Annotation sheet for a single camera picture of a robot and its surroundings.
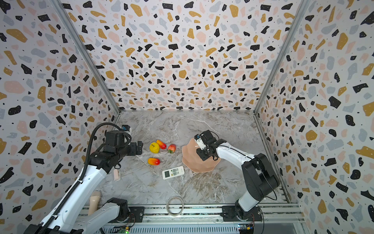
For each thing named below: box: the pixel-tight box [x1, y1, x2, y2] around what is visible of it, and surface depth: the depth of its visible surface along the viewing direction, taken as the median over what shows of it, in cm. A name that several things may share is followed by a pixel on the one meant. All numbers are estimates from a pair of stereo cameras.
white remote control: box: [161, 165, 185, 180], surface depth 89 cm
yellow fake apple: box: [149, 141, 161, 154], surface depth 96 cm
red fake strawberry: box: [167, 143, 177, 154], surface depth 97 cm
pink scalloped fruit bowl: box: [181, 137, 222, 173], surface depth 96 cm
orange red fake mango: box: [147, 157, 161, 166], surface depth 92 cm
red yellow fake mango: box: [156, 139, 168, 150], surface depth 99 cm
